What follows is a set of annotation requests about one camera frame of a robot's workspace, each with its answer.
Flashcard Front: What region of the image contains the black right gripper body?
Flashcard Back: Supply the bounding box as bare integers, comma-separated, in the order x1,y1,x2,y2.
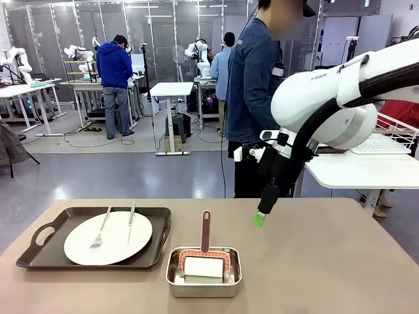
256,147,304,198

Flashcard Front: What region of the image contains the silver table knife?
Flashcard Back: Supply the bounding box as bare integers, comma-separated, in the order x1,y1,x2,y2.
125,204,137,248

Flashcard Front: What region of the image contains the white round dinner plate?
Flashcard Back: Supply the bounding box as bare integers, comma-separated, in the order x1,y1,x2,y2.
64,211,154,266

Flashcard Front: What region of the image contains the silver fork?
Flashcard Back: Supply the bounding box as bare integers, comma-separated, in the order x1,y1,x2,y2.
89,205,113,251

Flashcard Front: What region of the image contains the dark brown serving tray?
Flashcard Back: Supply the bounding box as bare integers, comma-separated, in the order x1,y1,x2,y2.
15,205,172,271

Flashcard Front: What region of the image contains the white side table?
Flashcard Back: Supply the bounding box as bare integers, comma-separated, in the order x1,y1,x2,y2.
303,152,419,217

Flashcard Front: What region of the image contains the person in denim jacket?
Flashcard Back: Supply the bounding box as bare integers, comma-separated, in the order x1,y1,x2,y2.
225,0,317,199

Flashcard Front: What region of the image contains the cardboard box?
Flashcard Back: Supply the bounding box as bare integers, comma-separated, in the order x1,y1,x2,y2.
163,135,183,153

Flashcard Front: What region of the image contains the person in light blue shirt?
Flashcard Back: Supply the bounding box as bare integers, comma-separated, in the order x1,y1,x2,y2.
209,31,237,137

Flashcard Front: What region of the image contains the rectangular metal tin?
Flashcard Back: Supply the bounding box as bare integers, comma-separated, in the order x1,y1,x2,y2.
165,247,243,299

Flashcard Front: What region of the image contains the person in red jacket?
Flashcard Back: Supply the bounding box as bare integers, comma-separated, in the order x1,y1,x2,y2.
373,99,419,219

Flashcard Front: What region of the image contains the black tripod stand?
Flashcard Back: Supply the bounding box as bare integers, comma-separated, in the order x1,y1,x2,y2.
340,36,361,66

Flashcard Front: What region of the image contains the black headset on head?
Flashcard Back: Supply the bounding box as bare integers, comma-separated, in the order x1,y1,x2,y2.
302,0,317,18

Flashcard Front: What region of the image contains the clothes rack with coats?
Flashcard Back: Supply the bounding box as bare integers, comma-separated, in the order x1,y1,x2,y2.
386,25,419,47

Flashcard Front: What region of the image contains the man in blue hoodie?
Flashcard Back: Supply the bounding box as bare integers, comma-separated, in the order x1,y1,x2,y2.
96,34,136,141

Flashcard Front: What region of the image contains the white table with wooden shelf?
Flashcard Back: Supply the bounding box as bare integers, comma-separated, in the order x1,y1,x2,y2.
60,60,145,129

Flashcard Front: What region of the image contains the long white background table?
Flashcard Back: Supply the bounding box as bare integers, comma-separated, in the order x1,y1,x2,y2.
0,77,69,137

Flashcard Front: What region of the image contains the grey coat on stand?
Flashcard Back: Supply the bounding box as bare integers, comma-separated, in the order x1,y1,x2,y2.
0,120,41,179

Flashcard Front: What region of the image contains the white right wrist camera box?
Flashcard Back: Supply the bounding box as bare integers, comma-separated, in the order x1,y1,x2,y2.
233,130,272,163

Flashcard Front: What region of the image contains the lint roller with brown handle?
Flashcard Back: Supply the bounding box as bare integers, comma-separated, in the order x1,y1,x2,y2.
177,209,232,285

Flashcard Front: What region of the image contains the white wire dish rack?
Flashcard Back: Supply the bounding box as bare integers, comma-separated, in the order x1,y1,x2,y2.
349,112,419,156

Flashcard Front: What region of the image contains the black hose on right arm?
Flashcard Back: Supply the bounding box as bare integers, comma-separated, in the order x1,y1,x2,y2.
287,61,419,197

